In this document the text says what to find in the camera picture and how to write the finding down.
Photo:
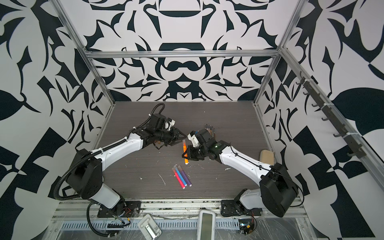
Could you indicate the white tablet device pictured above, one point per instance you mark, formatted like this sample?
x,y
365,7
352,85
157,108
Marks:
x,y
206,225

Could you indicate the orange marker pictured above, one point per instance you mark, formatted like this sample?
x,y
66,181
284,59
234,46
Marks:
x,y
185,155

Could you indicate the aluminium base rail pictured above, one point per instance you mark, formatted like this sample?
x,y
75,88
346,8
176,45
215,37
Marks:
x,y
159,209

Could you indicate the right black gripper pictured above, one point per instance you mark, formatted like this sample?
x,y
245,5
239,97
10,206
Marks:
x,y
190,151

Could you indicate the purple marker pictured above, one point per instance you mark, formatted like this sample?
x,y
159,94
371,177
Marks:
x,y
185,176

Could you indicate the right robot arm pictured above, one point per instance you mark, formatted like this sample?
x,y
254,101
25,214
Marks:
x,y
276,189

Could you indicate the green lit circuit board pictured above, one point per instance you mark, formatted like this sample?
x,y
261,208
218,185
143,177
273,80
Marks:
x,y
247,226

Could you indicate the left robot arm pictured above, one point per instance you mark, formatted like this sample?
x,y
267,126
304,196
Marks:
x,y
84,178

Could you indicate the beige sponge block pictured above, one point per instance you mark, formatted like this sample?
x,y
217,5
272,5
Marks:
x,y
267,157

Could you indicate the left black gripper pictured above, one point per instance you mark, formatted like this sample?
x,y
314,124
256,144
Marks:
x,y
176,136

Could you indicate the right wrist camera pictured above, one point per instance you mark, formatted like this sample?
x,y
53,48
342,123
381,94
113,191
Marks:
x,y
193,139

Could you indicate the red pink marker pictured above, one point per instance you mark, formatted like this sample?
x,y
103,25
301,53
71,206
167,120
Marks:
x,y
178,178

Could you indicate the black hook rail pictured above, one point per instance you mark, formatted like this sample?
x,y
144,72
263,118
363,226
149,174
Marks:
x,y
333,115

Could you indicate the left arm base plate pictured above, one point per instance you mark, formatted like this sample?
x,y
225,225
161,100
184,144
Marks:
x,y
126,209

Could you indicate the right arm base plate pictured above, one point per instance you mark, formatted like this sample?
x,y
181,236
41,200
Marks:
x,y
232,208

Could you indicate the blue marker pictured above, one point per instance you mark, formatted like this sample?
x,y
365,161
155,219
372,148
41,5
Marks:
x,y
178,173

